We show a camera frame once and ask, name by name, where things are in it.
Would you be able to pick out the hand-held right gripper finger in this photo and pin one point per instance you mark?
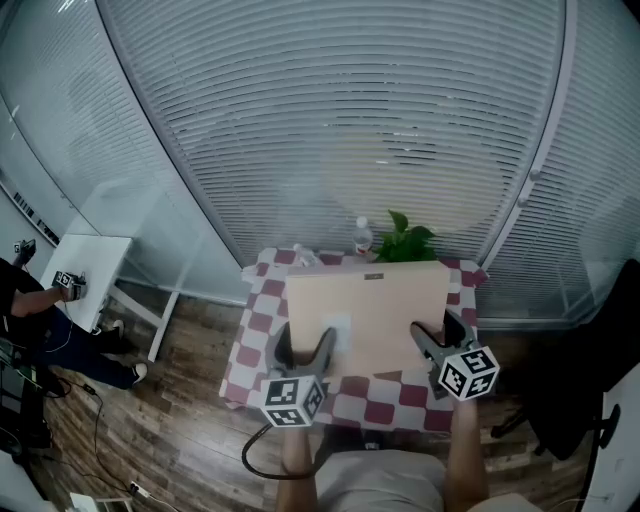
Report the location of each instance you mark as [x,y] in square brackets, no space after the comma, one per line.
[427,342]
[462,335]

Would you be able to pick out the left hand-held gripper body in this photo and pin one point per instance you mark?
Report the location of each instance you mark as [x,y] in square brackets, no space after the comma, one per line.
[285,395]

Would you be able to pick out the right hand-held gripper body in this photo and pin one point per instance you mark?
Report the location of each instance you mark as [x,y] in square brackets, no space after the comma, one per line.
[467,372]

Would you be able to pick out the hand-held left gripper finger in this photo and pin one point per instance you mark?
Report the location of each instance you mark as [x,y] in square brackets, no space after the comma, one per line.
[320,357]
[280,357]

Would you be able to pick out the person's right forearm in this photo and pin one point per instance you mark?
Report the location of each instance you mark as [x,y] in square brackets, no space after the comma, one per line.
[465,450]

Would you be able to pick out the person's left forearm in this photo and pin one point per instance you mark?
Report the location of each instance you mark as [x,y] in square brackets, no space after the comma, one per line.
[297,465]

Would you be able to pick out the person's left leg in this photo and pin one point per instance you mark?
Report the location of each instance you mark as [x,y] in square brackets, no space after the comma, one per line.
[340,440]

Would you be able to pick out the person's leg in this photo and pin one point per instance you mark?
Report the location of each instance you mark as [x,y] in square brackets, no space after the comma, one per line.
[340,440]
[375,441]

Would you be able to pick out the person's right leg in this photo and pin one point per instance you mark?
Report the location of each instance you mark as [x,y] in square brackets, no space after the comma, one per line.
[375,441]

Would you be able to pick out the green potted plant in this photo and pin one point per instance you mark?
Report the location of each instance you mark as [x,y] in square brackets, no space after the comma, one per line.
[405,242]

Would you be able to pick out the lying clear plastic bottle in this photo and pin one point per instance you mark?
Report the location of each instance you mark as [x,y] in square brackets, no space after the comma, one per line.
[306,255]

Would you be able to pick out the black office chair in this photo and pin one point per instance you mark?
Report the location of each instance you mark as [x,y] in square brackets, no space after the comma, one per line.
[575,350]

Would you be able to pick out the upright clear water bottle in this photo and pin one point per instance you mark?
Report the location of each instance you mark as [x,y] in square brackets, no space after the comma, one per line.
[363,237]

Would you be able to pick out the person's beige shirt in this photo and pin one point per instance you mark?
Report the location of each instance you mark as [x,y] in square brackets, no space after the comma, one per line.
[380,480]

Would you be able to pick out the black chair armrest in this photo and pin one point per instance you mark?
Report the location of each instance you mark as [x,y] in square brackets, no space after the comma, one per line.
[608,425]

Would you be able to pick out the white table with black edge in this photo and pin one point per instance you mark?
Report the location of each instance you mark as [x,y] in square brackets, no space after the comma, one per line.
[620,450]

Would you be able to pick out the white power strip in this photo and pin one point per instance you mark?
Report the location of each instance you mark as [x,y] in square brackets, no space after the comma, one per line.
[141,489]

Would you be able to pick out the glass partition with blinds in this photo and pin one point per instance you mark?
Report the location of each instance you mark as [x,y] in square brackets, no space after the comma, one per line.
[325,125]

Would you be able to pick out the black equipment stand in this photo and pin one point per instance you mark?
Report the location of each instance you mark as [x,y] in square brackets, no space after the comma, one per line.
[22,395]

